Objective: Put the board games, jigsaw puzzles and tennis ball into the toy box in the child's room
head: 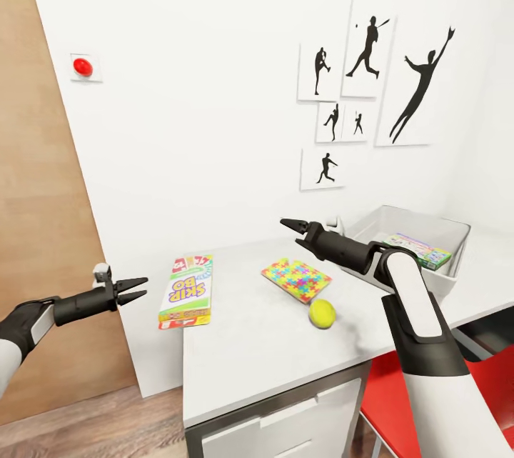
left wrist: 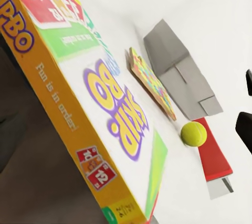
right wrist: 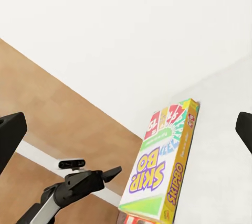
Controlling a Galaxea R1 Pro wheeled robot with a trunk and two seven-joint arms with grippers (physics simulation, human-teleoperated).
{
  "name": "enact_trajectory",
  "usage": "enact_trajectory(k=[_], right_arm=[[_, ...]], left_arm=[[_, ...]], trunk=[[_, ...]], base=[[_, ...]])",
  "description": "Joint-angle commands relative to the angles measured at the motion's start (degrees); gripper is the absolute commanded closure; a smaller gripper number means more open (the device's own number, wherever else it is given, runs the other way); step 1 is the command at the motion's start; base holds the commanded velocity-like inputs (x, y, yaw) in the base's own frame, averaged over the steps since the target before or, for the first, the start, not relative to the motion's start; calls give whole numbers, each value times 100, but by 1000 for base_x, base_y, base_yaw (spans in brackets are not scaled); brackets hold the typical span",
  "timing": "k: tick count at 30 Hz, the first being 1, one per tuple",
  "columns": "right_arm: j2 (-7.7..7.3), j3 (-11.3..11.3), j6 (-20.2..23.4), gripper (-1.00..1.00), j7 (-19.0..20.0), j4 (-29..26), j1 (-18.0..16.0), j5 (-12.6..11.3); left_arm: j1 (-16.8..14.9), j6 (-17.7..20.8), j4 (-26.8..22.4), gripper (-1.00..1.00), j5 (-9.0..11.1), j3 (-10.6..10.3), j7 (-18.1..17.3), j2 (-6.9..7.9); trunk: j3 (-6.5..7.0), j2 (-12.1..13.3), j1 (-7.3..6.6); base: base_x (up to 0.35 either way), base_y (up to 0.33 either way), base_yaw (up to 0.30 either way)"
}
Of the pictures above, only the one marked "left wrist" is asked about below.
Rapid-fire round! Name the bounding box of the board game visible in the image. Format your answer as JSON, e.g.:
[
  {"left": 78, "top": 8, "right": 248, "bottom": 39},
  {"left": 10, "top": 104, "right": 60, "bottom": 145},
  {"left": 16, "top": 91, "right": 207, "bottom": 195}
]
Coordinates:
[{"left": 0, "top": 0, "right": 170, "bottom": 224}]

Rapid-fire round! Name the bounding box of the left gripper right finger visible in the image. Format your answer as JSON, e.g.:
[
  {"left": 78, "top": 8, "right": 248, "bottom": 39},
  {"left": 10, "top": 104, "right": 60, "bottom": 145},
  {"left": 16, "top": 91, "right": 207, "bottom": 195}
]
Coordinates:
[{"left": 235, "top": 111, "right": 252, "bottom": 154}]

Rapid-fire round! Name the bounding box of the toy box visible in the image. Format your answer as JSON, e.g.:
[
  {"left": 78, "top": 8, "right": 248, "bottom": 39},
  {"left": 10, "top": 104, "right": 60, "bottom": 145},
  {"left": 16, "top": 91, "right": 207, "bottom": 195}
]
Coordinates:
[{"left": 143, "top": 19, "right": 224, "bottom": 121}]

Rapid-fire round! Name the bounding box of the tennis ball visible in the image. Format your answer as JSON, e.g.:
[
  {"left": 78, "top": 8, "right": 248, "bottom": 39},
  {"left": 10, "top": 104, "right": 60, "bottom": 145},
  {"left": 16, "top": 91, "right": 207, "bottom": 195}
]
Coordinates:
[{"left": 180, "top": 121, "right": 207, "bottom": 147}]

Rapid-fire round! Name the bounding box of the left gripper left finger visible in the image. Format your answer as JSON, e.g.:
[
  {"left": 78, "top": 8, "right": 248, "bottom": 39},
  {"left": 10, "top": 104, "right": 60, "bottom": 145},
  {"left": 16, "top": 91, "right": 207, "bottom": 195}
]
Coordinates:
[{"left": 0, "top": 112, "right": 27, "bottom": 174}]

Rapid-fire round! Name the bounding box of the jigsaw puzzle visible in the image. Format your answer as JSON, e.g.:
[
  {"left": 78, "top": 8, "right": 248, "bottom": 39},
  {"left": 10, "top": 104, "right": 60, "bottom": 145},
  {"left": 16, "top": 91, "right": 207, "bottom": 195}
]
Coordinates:
[{"left": 129, "top": 47, "right": 176, "bottom": 121}]

